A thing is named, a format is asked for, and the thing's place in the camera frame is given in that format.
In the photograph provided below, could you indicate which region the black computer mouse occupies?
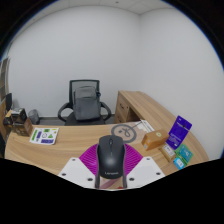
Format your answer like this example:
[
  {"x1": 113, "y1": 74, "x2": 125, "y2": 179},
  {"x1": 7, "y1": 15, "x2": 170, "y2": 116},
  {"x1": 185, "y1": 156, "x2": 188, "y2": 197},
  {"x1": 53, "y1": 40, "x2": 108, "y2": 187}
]
[{"x1": 95, "y1": 134, "x2": 127, "y2": 180}]

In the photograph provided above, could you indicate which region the small blue packet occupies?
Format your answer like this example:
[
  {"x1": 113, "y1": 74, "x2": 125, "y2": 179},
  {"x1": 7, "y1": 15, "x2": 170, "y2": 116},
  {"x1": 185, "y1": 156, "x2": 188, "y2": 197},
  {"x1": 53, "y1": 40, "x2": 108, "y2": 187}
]
[{"x1": 173, "y1": 156, "x2": 187, "y2": 171}]

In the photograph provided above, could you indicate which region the small tan box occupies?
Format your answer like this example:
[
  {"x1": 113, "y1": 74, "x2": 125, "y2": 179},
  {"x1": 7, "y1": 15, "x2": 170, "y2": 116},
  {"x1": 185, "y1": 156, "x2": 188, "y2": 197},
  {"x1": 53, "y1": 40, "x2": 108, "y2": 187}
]
[{"x1": 158, "y1": 143, "x2": 177, "y2": 163}]

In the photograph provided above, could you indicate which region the green packet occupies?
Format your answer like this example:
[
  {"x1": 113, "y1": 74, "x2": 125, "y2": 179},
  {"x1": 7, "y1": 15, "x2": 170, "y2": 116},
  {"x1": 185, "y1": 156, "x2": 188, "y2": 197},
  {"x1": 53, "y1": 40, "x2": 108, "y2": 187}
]
[{"x1": 174, "y1": 143, "x2": 194, "y2": 165}]

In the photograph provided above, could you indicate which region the grey waste bin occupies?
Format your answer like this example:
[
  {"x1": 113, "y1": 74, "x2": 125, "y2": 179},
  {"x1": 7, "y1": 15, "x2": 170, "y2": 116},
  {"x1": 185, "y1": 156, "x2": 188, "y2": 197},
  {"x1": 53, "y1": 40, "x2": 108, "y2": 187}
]
[{"x1": 28, "y1": 109, "x2": 41, "y2": 125}]

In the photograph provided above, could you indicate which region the orange cardboard box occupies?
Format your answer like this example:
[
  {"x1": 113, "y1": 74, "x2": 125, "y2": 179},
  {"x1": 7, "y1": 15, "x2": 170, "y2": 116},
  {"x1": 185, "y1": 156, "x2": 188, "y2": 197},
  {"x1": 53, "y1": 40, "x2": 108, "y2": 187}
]
[{"x1": 140, "y1": 129, "x2": 170, "y2": 152}]

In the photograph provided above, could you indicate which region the white paper sheet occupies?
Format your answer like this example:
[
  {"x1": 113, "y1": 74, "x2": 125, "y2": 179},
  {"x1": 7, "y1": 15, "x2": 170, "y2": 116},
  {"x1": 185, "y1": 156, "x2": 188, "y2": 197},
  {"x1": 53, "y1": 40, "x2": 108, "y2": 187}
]
[{"x1": 137, "y1": 119, "x2": 155, "y2": 134}]

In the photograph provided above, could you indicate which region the wooden shelf unit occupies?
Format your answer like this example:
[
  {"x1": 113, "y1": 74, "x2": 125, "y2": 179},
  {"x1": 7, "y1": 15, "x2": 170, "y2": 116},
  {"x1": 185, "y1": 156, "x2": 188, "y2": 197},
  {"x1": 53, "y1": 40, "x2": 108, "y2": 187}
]
[{"x1": 0, "y1": 58, "x2": 10, "y2": 101}]

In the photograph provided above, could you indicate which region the open black box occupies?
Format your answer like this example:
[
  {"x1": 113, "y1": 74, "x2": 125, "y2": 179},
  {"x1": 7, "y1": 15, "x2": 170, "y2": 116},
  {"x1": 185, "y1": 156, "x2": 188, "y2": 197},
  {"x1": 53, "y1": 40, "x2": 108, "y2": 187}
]
[{"x1": 10, "y1": 107, "x2": 28, "y2": 125}]

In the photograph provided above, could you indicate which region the wooden side cabinet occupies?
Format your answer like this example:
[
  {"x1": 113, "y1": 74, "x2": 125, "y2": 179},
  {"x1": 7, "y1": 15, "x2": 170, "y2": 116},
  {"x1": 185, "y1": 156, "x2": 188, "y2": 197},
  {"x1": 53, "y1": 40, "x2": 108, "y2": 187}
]
[{"x1": 113, "y1": 90, "x2": 188, "y2": 134}]

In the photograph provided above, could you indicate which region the white sticker sheet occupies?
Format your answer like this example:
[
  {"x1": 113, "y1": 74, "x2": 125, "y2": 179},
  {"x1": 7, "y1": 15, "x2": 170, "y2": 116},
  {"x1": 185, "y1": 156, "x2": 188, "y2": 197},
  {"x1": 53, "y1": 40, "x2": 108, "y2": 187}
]
[{"x1": 29, "y1": 126, "x2": 60, "y2": 146}]

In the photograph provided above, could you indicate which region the large brown carton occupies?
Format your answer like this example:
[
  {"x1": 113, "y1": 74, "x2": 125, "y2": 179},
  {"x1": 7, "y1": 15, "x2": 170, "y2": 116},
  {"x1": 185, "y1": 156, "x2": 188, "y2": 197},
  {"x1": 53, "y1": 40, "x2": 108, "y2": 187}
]
[{"x1": 12, "y1": 117, "x2": 34, "y2": 137}]

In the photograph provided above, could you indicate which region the black mesh office chair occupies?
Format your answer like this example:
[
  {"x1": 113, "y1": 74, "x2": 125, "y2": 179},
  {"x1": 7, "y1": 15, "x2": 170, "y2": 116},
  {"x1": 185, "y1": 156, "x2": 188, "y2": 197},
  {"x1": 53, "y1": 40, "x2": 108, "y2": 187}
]
[{"x1": 57, "y1": 78, "x2": 113, "y2": 126}]

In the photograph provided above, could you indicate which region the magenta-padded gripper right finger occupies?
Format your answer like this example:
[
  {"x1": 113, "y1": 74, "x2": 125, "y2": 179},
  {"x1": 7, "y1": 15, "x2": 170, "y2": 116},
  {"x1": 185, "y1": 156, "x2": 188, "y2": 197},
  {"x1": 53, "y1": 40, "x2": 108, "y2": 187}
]
[{"x1": 121, "y1": 143, "x2": 166, "y2": 190}]

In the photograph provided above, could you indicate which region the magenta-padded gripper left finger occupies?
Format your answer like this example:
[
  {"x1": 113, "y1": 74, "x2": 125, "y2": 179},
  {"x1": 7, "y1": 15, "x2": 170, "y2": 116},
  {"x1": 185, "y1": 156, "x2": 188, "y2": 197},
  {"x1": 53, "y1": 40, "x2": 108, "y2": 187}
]
[{"x1": 57, "y1": 143, "x2": 101, "y2": 190}]

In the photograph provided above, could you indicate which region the purple card package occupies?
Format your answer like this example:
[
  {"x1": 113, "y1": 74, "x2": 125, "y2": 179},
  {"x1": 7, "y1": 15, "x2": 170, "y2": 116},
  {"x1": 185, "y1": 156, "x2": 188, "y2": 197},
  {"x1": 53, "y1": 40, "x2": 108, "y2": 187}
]
[{"x1": 165, "y1": 115, "x2": 193, "y2": 150}]

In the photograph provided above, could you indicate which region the grey backpack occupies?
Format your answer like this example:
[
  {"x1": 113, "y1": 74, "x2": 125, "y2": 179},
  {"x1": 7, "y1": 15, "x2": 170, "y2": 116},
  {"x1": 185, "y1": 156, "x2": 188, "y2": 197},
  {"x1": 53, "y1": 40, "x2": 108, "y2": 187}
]
[{"x1": 72, "y1": 85, "x2": 102, "y2": 122}]

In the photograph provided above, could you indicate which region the small brown carton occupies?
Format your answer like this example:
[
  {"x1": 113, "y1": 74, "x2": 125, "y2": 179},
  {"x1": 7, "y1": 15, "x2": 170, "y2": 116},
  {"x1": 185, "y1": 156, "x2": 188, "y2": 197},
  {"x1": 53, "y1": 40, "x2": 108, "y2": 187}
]
[{"x1": 3, "y1": 113, "x2": 14, "y2": 127}]

